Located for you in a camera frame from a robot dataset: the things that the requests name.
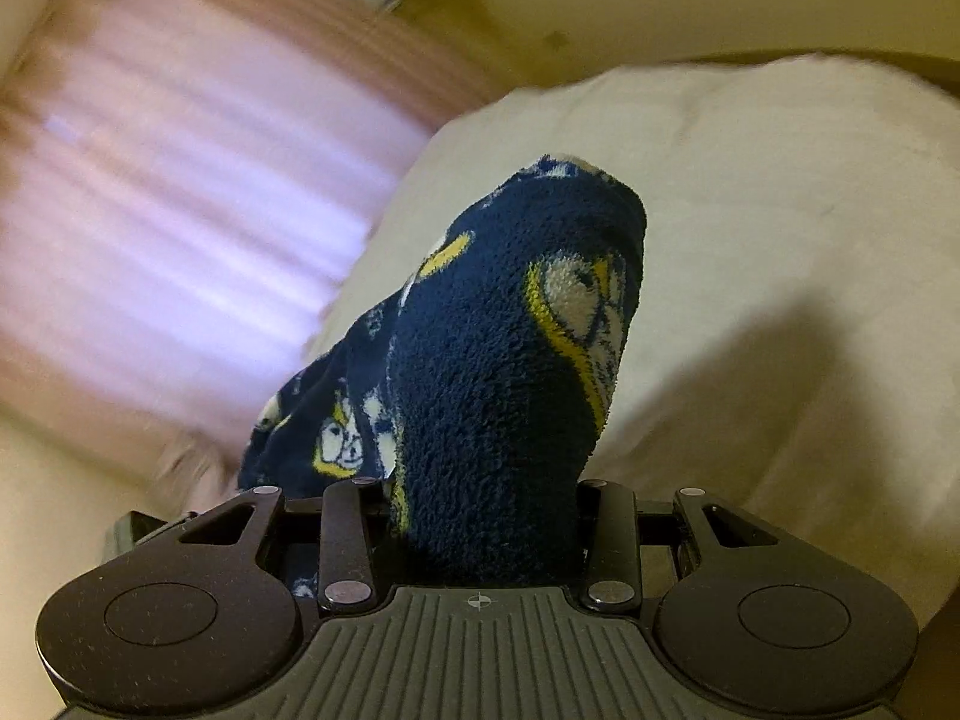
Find bed with striped white cover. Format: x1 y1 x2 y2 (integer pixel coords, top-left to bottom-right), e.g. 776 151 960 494
296 52 960 616

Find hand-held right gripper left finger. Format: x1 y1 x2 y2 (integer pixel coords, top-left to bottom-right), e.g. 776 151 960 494
176 476 395 614

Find pink curtain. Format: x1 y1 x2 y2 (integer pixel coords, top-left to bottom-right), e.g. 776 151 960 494
0 0 511 451

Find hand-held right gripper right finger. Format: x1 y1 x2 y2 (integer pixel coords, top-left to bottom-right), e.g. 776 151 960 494
576 476 781 614

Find navy printed fleece pants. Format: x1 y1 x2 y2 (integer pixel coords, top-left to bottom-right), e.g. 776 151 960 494
236 156 650 601

